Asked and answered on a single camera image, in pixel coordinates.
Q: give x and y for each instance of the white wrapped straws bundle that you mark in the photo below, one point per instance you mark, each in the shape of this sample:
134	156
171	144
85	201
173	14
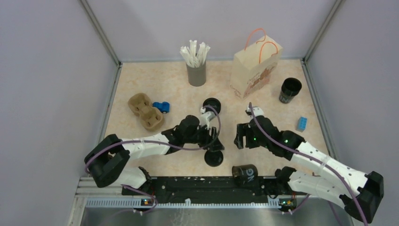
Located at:
195	54

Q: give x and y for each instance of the teddy bear paper bag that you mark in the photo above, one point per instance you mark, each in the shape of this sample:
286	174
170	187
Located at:
253	65

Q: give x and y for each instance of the blue toy car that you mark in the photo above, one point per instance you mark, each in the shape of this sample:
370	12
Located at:
163	107

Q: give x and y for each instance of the translucent brown plastic cup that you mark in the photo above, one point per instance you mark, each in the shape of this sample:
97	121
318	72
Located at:
244	175

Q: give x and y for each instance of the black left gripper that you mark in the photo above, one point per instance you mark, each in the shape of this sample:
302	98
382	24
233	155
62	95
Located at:
211	142

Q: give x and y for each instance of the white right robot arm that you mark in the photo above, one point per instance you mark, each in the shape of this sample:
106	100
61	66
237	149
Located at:
357	192

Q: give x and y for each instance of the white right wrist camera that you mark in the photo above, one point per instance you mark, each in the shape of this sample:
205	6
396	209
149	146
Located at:
254	111

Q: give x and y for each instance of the black paper cup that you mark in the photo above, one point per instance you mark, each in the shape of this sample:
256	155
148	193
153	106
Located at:
289	89

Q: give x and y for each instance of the brown pulp cup carrier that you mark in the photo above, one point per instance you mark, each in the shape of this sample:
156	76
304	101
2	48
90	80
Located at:
150	117

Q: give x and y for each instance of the black coffee cup lid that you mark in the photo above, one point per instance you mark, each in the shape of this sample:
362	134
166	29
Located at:
213	159

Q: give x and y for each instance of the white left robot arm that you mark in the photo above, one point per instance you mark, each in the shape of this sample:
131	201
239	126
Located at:
106	162

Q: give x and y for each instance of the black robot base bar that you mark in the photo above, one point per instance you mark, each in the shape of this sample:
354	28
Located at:
216	190

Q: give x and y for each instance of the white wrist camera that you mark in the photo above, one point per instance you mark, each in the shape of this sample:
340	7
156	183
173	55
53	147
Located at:
206	117
254	111

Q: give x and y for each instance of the aluminium frame rail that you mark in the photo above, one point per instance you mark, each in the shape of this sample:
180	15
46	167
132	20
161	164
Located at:
106	94

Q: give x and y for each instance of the blue toy brick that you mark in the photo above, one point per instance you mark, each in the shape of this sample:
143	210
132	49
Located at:
301	124

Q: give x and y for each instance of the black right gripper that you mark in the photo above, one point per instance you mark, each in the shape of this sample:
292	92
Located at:
244	129

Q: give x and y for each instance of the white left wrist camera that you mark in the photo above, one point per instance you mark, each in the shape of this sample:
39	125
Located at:
206	117

